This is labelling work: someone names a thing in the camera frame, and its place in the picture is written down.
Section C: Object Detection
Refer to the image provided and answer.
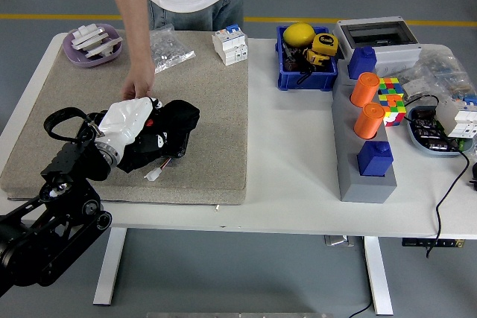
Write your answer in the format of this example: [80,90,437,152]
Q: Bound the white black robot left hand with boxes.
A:
[97,96,168,156]

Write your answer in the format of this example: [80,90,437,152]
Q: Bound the person's right hand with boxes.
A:
[121,66,157,101]

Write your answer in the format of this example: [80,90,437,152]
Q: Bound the black rag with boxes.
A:
[117,99,201,174]

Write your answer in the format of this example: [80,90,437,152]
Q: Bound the black table control panel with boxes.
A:
[401,238,467,248]

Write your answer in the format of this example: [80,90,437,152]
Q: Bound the clear bag of screws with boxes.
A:
[148,23,197,74]

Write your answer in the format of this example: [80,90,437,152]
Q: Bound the white plastic plate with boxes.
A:
[70,24,109,51]
[84,36,123,60]

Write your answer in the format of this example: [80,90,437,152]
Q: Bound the purple tray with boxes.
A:
[61,22,123,69]

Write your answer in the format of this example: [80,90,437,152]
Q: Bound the grey-brown mat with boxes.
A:
[0,29,250,206]

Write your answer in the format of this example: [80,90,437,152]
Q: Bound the white circuit breaker, blue levers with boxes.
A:
[211,23,249,67]

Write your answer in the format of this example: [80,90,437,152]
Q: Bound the white table leg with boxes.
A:
[363,235,394,316]
[92,227,127,306]

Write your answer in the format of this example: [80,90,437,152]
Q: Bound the dark brown tool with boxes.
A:
[282,42,310,72]

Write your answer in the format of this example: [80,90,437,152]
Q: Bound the yellow lemon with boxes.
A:
[282,22,316,47]

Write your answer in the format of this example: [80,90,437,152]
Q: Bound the blue plastic bin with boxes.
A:
[275,25,338,92]

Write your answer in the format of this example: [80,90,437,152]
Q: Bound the yellow black tool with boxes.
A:
[302,48,332,69]

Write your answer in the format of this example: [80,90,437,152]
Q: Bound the yellow tape measure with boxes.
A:
[311,33,339,54]

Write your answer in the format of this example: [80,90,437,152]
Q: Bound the grey block holder base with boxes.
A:
[330,70,398,204]

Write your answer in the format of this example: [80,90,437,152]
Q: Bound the blue block with knob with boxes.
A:
[356,140,394,177]
[347,45,377,80]

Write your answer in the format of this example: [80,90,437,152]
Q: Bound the orange cylinder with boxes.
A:
[353,101,387,139]
[349,71,380,108]

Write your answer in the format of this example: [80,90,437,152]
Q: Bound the colourful puzzle cube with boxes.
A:
[376,77,408,127]

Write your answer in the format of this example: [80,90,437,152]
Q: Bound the grey distribution box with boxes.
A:
[332,16,423,73]

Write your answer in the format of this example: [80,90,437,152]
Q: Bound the light blue tray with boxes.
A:
[405,105,475,158]

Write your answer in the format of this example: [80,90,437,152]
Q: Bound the black components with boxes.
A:
[413,108,461,152]

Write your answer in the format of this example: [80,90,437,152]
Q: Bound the clear bags of components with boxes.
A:
[376,48,477,110]

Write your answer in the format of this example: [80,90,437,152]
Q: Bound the white circuit breaker stack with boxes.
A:
[435,95,477,139]

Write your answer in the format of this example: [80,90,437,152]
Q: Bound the white connector with wires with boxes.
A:
[143,156,173,183]

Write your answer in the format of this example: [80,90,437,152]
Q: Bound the metal bracket under table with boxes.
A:
[323,235,356,247]

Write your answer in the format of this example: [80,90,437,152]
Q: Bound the black floor cable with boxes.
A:
[347,299,375,318]

